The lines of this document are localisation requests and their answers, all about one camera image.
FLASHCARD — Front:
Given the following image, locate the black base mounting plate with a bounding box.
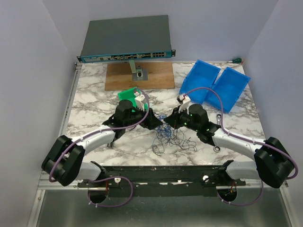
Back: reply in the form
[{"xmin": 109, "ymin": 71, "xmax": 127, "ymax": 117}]
[{"xmin": 78, "ymin": 161, "xmax": 246, "ymax": 197}]

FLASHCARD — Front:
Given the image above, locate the blue cable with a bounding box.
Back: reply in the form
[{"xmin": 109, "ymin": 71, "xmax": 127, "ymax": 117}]
[{"xmin": 155, "ymin": 114, "xmax": 177, "ymax": 146}]

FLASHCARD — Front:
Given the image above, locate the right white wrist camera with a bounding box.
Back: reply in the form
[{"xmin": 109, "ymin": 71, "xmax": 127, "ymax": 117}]
[{"xmin": 177, "ymin": 94, "xmax": 191, "ymax": 113}]

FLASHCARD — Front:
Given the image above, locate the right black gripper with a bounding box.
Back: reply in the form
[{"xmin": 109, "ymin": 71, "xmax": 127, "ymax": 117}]
[{"xmin": 164, "ymin": 105, "xmax": 199, "ymax": 132}]

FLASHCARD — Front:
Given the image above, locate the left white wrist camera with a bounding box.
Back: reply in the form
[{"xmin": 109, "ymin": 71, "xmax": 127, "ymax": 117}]
[{"xmin": 134, "ymin": 91, "xmax": 146, "ymax": 111}]

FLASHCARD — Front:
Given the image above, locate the silver combination wrench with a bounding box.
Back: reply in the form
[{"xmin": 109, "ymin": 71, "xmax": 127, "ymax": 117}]
[{"xmin": 107, "ymin": 142, "xmax": 114, "ymax": 148}]

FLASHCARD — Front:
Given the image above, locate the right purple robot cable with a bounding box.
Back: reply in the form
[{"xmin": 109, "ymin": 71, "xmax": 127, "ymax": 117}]
[{"xmin": 179, "ymin": 87, "xmax": 296, "ymax": 206}]

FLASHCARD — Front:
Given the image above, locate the grey network switch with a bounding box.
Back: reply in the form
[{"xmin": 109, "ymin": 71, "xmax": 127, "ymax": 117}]
[{"xmin": 77, "ymin": 15, "xmax": 176, "ymax": 63}]

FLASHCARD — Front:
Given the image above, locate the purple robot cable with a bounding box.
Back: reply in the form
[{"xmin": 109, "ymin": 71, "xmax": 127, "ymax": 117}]
[
  {"xmin": 179, "ymin": 87, "xmax": 296, "ymax": 206},
  {"xmin": 48, "ymin": 87, "xmax": 150, "ymax": 209}
]

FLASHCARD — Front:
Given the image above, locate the grey metal stand bracket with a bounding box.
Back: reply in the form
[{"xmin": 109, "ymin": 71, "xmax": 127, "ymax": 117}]
[{"xmin": 129, "ymin": 60, "xmax": 148, "ymax": 81}]

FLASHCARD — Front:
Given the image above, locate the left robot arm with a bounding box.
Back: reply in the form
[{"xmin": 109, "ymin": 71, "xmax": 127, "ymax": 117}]
[{"xmin": 42, "ymin": 100, "xmax": 162, "ymax": 187}]

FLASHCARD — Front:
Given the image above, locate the wooden base board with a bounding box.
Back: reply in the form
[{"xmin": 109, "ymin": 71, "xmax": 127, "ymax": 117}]
[{"xmin": 105, "ymin": 61, "xmax": 175, "ymax": 91}]

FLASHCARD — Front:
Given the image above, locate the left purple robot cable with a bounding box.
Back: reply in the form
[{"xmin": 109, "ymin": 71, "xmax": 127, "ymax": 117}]
[{"xmin": 48, "ymin": 87, "xmax": 150, "ymax": 209}]

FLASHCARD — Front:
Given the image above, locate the left blue plastic bin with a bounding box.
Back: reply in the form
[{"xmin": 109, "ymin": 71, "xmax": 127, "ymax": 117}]
[{"xmin": 179, "ymin": 60, "xmax": 221, "ymax": 104}]

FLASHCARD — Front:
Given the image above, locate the aluminium frame rail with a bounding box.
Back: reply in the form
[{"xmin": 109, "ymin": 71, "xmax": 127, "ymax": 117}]
[{"xmin": 37, "ymin": 172, "xmax": 289, "ymax": 190}]

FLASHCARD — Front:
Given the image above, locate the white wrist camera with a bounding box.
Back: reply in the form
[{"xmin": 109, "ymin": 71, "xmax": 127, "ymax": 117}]
[
  {"xmin": 177, "ymin": 94, "xmax": 191, "ymax": 113},
  {"xmin": 134, "ymin": 91, "xmax": 146, "ymax": 111}
]

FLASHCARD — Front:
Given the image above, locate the green plastic bin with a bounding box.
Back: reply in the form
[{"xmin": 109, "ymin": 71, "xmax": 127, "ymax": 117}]
[{"xmin": 118, "ymin": 87, "xmax": 149, "ymax": 113}]

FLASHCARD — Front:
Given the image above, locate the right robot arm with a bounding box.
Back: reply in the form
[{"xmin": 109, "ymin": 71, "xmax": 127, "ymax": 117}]
[{"xmin": 164, "ymin": 104, "xmax": 294, "ymax": 188}]

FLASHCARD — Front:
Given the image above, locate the silver ratchet wrench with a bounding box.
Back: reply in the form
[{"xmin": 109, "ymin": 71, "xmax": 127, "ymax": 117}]
[{"xmin": 213, "ymin": 113, "xmax": 222, "ymax": 153}]

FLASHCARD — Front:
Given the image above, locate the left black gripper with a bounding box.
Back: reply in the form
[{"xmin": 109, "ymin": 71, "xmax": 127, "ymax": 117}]
[{"xmin": 124, "ymin": 103, "xmax": 162, "ymax": 130}]

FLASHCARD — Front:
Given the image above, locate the black cable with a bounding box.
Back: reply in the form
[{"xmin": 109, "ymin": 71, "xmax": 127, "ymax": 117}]
[{"xmin": 151, "ymin": 127, "xmax": 198, "ymax": 157}]

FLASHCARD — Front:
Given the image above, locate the right blue plastic bin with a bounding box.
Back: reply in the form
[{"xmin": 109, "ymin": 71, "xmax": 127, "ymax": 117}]
[{"xmin": 211, "ymin": 67, "xmax": 250, "ymax": 113}]

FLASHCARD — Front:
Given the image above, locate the green handled screwdriver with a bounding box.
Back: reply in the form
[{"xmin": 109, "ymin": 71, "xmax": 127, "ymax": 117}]
[{"xmin": 227, "ymin": 58, "xmax": 243, "ymax": 64}]

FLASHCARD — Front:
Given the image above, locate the blue plastic bin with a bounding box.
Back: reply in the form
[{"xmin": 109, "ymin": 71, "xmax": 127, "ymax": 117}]
[
  {"xmin": 179, "ymin": 60, "xmax": 221, "ymax": 104},
  {"xmin": 211, "ymin": 67, "xmax": 250, "ymax": 113}
]

